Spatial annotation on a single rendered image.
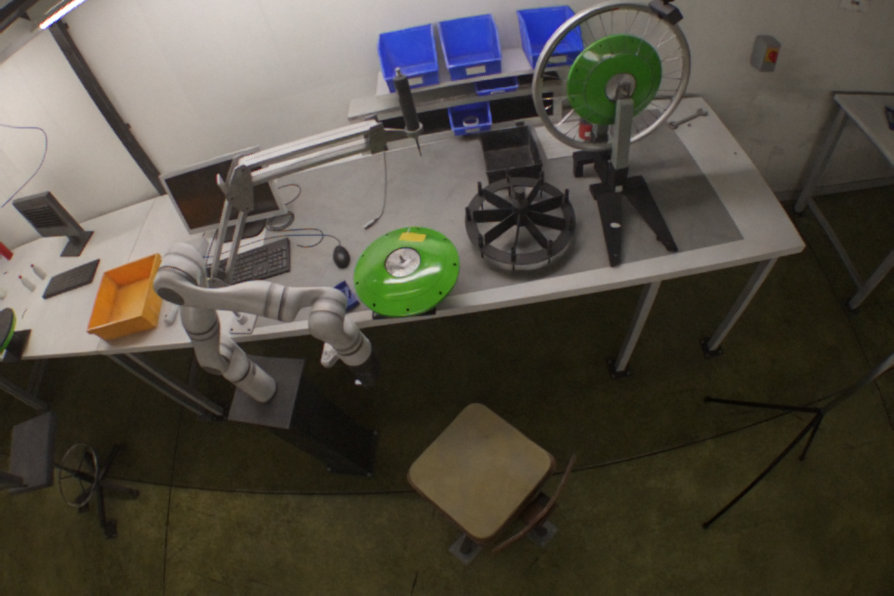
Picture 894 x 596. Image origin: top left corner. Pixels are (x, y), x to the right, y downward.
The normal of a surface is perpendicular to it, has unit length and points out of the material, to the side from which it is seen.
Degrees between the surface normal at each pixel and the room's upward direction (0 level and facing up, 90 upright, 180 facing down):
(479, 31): 90
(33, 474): 0
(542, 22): 90
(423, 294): 23
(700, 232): 0
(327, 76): 90
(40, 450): 0
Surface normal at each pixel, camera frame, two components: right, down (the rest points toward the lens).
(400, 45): 0.07, 0.79
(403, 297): -0.13, -0.27
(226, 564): -0.16, -0.59
